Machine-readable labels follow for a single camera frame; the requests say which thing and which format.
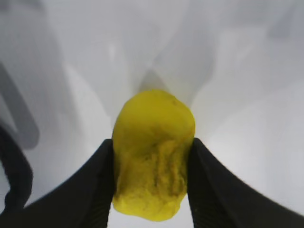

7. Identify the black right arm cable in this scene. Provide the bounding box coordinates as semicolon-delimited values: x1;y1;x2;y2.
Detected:
0;123;34;214

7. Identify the yellow toy lemon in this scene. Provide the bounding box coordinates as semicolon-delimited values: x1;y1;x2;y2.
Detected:
112;90;195;222

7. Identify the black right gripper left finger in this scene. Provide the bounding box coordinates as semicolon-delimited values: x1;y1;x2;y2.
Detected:
0;139;115;228

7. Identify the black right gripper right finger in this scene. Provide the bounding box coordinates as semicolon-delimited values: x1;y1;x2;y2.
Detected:
187;138;304;228

